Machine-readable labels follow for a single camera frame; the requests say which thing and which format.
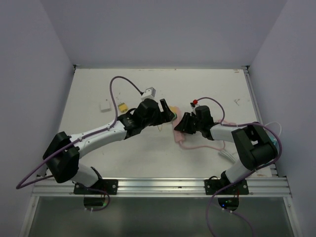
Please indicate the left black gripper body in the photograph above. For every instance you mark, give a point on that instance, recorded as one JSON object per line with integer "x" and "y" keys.
{"x": 154, "y": 120}

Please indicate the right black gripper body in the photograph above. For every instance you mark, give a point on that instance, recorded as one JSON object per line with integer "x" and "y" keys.
{"x": 199, "y": 125}

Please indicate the yellow plug with cable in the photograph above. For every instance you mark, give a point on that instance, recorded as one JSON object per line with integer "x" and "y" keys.
{"x": 173, "y": 109}

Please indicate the pink power strip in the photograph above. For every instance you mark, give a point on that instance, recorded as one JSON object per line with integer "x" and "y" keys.
{"x": 179, "y": 137}

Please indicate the yellow plug adapter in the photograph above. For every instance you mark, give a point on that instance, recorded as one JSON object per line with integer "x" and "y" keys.
{"x": 123, "y": 108}

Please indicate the white plug adapter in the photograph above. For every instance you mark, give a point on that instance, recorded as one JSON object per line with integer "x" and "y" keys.
{"x": 105, "y": 106}

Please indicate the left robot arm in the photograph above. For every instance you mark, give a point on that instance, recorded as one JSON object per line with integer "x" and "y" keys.
{"x": 64, "y": 152}

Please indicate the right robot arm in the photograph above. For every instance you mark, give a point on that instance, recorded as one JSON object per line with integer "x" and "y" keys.
{"x": 253, "y": 144}

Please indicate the blue power adapter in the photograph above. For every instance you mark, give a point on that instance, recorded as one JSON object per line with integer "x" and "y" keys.
{"x": 273, "y": 140}

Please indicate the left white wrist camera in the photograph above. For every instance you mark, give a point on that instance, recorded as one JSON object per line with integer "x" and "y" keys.
{"x": 149, "y": 93}

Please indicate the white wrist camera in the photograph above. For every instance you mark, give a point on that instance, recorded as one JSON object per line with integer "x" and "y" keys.
{"x": 149, "y": 93}
{"x": 194, "y": 104}

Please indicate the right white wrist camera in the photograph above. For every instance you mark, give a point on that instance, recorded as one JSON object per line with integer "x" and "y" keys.
{"x": 194, "y": 104}

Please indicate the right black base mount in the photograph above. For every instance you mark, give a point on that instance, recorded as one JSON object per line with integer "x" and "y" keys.
{"x": 214, "y": 184}

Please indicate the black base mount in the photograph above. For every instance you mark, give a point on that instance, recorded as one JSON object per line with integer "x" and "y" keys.
{"x": 109, "y": 186}
{"x": 214, "y": 184}

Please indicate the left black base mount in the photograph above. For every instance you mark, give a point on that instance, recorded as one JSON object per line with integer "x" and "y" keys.
{"x": 109, "y": 186}

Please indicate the aluminium front rail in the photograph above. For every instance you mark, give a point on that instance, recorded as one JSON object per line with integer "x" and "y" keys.
{"x": 167, "y": 187}

